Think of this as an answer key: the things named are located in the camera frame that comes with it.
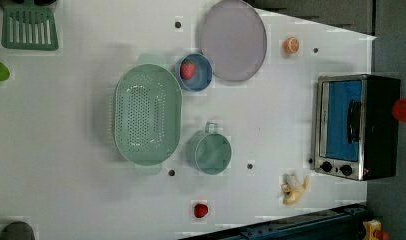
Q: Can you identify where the black silver toaster oven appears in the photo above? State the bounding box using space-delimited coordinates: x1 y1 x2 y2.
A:
314 74 401 181

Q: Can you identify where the blue bowl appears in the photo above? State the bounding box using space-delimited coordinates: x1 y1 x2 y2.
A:
175 53 213 92

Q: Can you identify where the strawberry in blue bowl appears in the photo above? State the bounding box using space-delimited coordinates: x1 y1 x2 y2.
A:
180 60 197 80

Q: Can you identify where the green perforated colander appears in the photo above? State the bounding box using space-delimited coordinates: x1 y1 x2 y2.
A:
112 54 182 176

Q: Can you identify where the lavender round plate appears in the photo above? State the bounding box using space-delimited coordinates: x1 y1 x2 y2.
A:
199 0 267 81

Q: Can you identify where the red strawberry on table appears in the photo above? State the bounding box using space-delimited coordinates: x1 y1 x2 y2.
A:
193 203 209 218

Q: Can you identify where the peeled banana toy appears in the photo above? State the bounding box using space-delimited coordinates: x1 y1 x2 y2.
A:
281 175 309 206

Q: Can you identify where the orange half slice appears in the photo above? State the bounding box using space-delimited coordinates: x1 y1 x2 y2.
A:
283 37 300 54

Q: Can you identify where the green slotted dish rack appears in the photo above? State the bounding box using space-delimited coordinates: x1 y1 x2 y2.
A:
1 0 59 51

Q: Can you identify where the dark grey round object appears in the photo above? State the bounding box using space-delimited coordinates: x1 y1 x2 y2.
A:
0 221 36 240

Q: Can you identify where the green cup with handle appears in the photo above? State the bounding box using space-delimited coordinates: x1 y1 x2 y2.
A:
185 122 232 175

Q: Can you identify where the blue metal table frame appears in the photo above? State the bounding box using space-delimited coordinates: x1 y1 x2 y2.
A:
182 204 369 240

